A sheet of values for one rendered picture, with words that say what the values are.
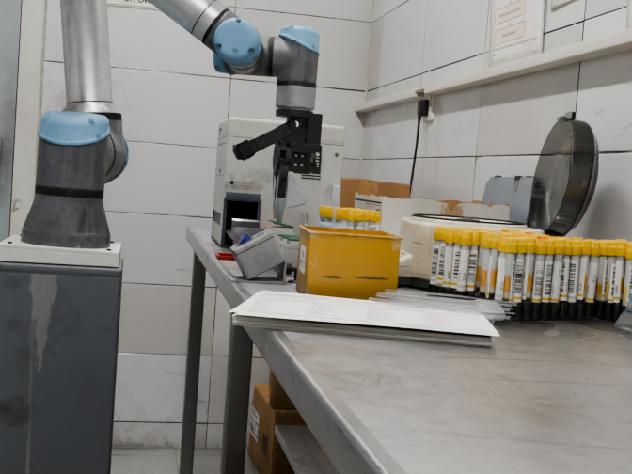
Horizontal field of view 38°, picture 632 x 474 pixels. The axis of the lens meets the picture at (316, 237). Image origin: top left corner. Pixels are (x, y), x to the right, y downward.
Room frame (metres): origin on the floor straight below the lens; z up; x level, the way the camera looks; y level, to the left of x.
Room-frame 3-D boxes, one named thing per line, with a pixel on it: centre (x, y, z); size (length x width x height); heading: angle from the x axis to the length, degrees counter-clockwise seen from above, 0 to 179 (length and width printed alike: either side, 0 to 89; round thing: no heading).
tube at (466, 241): (1.33, -0.22, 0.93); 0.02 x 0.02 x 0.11
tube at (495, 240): (1.27, -0.25, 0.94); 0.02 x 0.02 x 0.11
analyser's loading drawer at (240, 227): (2.01, 0.16, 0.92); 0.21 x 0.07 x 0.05; 11
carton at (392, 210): (1.99, -0.24, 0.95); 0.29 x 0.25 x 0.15; 101
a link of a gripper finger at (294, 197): (1.70, 0.05, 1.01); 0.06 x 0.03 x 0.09; 101
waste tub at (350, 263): (1.33, -0.05, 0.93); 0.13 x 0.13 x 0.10; 7
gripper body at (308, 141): (1.72, 0.05, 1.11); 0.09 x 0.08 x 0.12; 101
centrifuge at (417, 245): (1.62, -0.25, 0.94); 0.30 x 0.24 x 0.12; 92
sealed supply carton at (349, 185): (2.67, -0.13, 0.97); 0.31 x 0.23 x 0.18; 5
